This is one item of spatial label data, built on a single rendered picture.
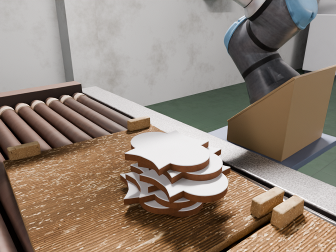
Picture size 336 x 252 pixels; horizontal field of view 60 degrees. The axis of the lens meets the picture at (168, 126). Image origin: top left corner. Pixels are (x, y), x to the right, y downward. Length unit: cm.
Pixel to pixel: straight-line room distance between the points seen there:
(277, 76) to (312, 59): 551
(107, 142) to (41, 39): 258
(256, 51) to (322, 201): 43
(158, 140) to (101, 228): 16
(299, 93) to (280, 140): 12
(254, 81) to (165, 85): 325
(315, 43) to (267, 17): 553
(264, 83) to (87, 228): 57
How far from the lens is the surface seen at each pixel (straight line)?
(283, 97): 72
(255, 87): 82
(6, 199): 59
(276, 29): 79
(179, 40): 409
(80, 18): 307
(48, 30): 321
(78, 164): 60
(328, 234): 47
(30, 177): 59
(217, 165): 44
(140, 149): 45
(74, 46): 305
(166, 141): 47
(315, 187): 61
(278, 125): 74
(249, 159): 66
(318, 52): 627
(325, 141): 94
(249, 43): 83
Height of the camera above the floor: 122
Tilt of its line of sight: 22 degrees down
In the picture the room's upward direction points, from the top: straight up
